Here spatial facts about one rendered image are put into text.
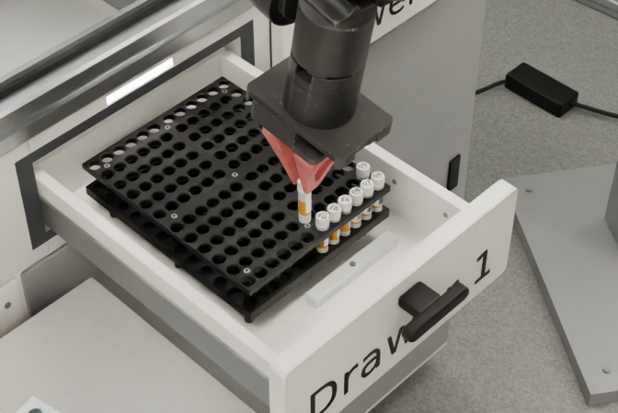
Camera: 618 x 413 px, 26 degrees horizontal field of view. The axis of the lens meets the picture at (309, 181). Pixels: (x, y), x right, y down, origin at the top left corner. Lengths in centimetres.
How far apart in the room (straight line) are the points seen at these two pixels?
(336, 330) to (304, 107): 18
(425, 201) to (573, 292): 110
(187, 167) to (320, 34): 32
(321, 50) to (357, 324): 24
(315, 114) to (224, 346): 23
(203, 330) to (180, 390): 12
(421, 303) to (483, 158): 148
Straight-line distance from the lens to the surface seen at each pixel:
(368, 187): 119
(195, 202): 119
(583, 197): 247
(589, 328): 227
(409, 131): 170
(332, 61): 97
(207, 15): 130
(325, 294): 119
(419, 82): 166
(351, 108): 102
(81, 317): 130
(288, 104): 102
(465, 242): 115
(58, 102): 121
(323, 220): 116
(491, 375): 222
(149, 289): 117
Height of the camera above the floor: 174
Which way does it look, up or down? 44 degrees down
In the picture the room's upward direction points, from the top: straight up
